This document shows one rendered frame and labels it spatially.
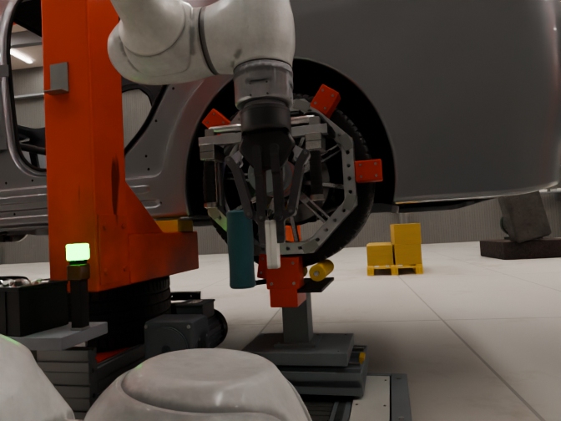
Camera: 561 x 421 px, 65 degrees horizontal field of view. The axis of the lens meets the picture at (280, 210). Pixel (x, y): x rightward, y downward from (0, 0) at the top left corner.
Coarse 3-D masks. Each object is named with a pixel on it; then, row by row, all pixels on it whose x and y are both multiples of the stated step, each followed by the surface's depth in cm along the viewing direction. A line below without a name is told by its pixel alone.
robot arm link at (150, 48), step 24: (120, 0) 55; (144, 0) 57; (168, 0) 62; (120, 24) 64; (144, 24) 60; (168, 24) 62; (192, 24) 64; (120, 48) 67; (144, 48) 63; (168, 48) 63; (192, 48) 65; (120, 72) 70; (144, 72) 67; (168, 72) 67; (192, 72) 68
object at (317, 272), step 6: (318, 264) 154; (324, 264) 159; (330, 264) 168; (312, 270) 153; (318, 270) 152; (324, 270) 152; (330, 270) 164; (312, 276) 153; (318, 276) 152; (324, 276) 152
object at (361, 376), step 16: (352, 352) 175; (288, 368) 160; (304, 368) 159; (320, 368) 158; (336, 368) 156; (352, 368) 155; (304, 384) 154; (320, 384) 152; (336, 384) 151; (352, 384) 150
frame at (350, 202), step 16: (304, 112) 154; (320, 112) 153; (336, 128) 151; (352, 144) 150; (352, 160) 150; (352, 176) 150; (352, 192) 149; (208, 208) 162; (352, 208) 149; (224, 224) 160; (336, 224) 150; (320, 240) 152
